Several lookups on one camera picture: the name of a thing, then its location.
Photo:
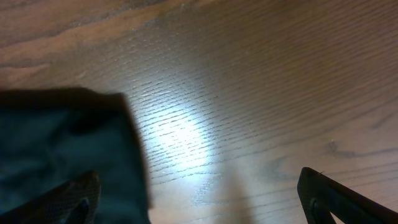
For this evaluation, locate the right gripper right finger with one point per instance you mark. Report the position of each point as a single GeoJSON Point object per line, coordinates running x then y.
{"type": "Point", "coordinates": [323, 198]}

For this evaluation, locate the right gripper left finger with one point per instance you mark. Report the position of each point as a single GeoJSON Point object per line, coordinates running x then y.
{"type": "Point", "coordinates": [74, 201]}

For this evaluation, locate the black polo shirt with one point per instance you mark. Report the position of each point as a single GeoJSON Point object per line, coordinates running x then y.
{"type": "Point", "coordinates": [49, 137]}

